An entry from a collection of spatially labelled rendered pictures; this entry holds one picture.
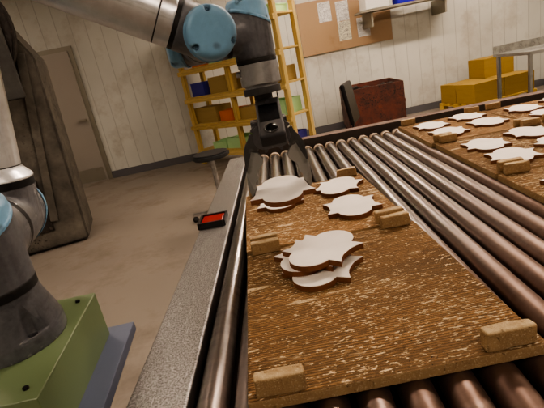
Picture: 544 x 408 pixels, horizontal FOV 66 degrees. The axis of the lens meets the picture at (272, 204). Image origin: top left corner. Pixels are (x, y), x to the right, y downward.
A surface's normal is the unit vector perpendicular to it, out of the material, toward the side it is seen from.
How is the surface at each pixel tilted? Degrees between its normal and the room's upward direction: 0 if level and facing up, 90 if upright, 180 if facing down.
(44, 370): 2
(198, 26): 92
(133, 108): 90
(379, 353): 0
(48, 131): 90
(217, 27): 92
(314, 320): 0
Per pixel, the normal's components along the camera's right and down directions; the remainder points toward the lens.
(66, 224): 0.33, 0.24
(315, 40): 0.11, 0.29
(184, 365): -0.19, -0.93
